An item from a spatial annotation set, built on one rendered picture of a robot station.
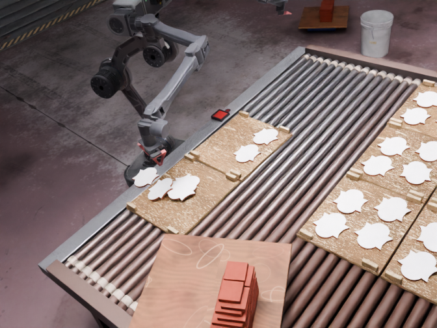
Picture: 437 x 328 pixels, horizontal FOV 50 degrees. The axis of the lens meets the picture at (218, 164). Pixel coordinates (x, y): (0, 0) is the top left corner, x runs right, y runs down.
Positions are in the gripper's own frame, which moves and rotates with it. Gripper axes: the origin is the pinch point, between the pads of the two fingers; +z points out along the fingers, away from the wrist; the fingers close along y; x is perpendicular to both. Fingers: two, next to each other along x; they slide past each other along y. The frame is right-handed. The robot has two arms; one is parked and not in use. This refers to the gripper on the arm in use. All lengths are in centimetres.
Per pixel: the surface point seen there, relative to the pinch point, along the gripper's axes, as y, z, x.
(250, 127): 11, 22, -60
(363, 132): -32, 23, -97
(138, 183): 17.0, 23.2, 5.6
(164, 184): 2.8, 18.8, -2.0
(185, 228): -24.3, 21.9, 4.3
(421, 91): -31, 21, -142
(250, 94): 38, 24, -81
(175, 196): -7.6, 19.1, -1.7
